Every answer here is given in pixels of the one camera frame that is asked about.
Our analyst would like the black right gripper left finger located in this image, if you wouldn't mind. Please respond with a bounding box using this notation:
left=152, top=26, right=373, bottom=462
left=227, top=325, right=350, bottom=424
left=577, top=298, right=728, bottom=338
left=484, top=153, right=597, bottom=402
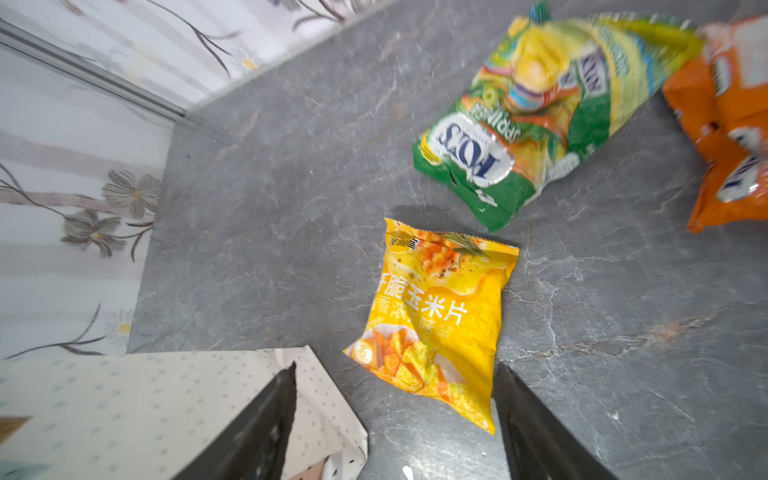
left=170, top=361, right=297, bottom=479

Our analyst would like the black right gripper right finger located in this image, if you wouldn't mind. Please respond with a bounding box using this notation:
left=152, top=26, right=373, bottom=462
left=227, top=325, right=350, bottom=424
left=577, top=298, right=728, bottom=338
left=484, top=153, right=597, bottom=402
left=493, top=362, right=616, bottom=480

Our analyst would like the white cartoon paper gift bag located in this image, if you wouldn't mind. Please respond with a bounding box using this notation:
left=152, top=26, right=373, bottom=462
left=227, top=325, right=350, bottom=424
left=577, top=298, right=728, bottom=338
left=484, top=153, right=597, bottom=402
left=1, top=347, right=368, bottom=479

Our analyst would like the yellow snack packet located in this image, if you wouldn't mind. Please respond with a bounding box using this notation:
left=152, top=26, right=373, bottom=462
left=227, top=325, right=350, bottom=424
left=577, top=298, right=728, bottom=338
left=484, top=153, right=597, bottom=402
left=344, top=219, right=519, bottom=434

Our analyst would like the green Fox's candy bag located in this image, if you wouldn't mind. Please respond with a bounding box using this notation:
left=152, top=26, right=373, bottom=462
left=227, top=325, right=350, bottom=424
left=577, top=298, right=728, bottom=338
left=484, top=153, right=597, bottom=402
left=413, top=2, right=703, bottom=231

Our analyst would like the orange snack packet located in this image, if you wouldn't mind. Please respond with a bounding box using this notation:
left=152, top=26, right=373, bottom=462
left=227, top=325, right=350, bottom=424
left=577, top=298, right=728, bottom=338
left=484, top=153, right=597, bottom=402
left=662, top=16, right=767, bottom=232

